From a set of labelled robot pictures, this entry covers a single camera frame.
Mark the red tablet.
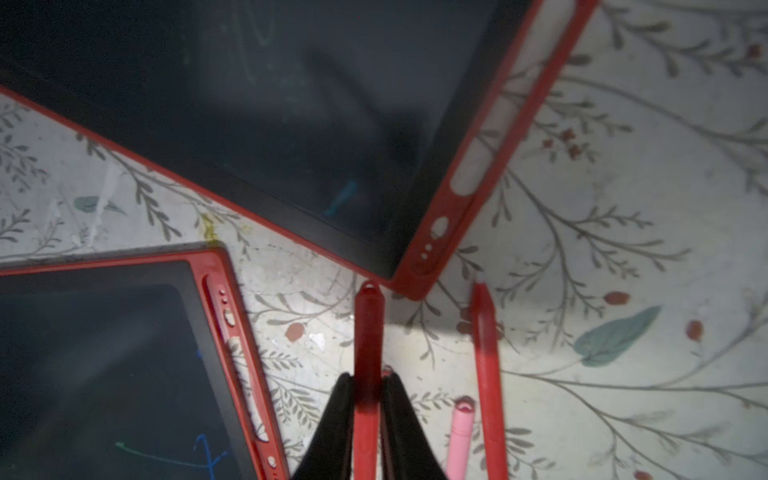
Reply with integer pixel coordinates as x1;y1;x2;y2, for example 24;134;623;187
1;247;290;479
1;1;596;300

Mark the red stylus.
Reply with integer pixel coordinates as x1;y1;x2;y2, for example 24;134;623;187
469;274;508;479
353;281;385;480

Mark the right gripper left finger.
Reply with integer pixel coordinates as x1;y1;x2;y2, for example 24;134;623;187
291;373;355;480

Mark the pink stylus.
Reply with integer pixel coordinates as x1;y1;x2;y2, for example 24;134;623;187
445;397;475;480

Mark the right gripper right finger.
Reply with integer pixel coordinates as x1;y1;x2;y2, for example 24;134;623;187
380;372;447;480

